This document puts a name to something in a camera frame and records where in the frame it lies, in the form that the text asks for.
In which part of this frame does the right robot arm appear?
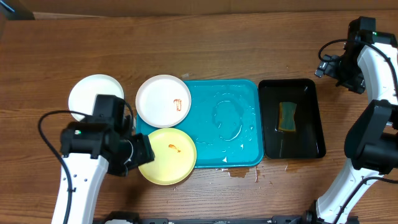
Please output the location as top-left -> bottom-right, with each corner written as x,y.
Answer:
294,29 -> 397,223

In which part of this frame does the white plate with stain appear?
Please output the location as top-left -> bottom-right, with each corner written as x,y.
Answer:
68,74 -> 124,121

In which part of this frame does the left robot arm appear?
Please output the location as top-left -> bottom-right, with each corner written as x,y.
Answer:
52,119 -> 155,223

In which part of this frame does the green yellow sponge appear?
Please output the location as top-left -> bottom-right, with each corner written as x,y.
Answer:
277,102 -> 297,132

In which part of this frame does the teal plastic tray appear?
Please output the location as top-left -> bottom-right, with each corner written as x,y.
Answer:
134,78 -> 265,169

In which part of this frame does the black plastic tray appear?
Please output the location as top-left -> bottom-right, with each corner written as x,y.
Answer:
258,78 -> 326,159

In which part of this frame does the yellow-green plate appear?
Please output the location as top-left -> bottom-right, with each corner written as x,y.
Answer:
139,128 -> 197,185

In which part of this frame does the white plate left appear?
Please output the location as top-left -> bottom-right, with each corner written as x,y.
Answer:
136,75 -> 192,128

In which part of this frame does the dark object top-left corner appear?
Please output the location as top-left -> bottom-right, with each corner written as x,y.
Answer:
1,0 -> 35,21

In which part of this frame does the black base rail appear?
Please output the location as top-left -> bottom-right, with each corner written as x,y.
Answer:
92,212 -> 324,224

